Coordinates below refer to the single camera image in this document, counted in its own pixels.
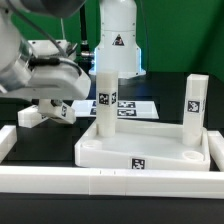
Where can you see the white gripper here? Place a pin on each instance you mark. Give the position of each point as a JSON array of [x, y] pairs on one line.
[[53, 82]]

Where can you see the white desk tabletop tray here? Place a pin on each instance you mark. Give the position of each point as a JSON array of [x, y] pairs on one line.
[[142, 145]]

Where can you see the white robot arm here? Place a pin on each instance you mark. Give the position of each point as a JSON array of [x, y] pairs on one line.
[[25, 74]]

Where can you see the white U-shaped obstacle fence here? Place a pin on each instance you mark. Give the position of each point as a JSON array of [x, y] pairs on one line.
[[121, 182]]

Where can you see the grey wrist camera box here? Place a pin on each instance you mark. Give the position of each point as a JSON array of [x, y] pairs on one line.
[[45, 48]]

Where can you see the white marker base plate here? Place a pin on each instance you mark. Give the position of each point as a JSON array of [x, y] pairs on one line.
[[126, 109]]

